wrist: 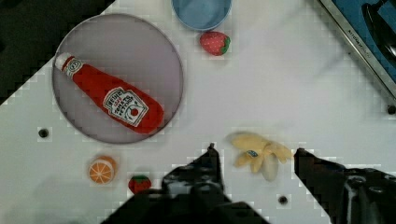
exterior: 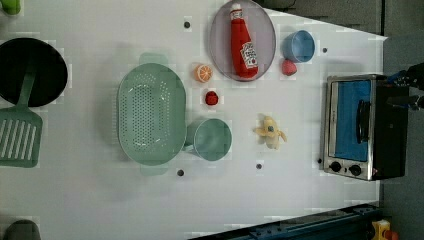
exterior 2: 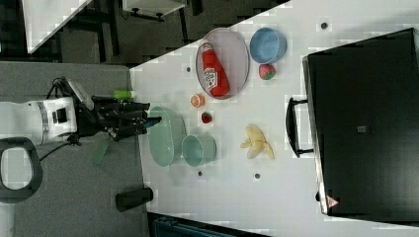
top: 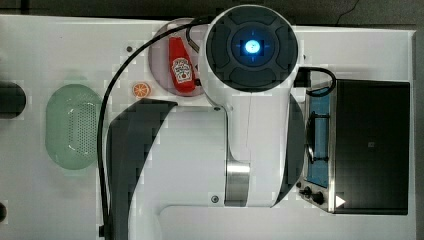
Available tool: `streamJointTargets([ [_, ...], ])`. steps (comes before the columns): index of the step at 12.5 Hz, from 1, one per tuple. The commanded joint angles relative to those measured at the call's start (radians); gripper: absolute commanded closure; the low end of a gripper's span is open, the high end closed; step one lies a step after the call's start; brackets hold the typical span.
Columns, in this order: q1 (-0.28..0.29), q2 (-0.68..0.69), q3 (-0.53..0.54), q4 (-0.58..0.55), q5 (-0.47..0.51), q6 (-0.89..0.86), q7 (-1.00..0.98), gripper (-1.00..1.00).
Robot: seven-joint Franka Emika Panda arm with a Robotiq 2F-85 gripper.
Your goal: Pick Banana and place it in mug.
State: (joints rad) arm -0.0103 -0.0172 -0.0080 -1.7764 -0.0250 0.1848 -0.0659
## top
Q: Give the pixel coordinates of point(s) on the orange slice toy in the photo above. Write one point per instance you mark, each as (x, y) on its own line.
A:
(141, 90)

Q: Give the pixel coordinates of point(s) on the red ketchup bottle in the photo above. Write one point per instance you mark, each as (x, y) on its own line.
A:
(180, 65)

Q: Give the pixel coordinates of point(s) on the black toaster oven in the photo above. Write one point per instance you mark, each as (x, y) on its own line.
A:
(358, 148)

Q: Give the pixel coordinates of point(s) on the grey round plate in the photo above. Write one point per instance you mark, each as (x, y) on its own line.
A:
(158, 59)

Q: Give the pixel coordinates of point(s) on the black round object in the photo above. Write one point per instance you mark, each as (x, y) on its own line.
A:
(12, 100)

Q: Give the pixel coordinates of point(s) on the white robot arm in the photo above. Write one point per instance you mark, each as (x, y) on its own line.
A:
(235, 151)

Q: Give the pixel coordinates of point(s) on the green perforated colander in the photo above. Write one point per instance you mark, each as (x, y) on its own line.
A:
(72, 115)

